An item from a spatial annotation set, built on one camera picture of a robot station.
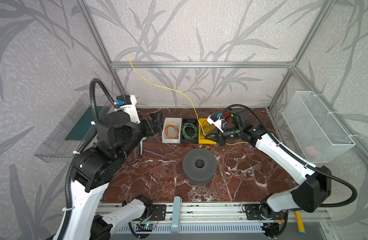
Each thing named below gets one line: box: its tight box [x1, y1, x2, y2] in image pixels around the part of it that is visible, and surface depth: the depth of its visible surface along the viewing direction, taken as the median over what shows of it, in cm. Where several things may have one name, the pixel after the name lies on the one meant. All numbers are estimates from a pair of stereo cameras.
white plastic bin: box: [162, 117, 183, 144], surface depth 104 cm
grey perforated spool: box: [182, 148, 218, 185], surface depth 85 cm
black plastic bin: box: [180, 118, 199, 144], surface depth 102 cm
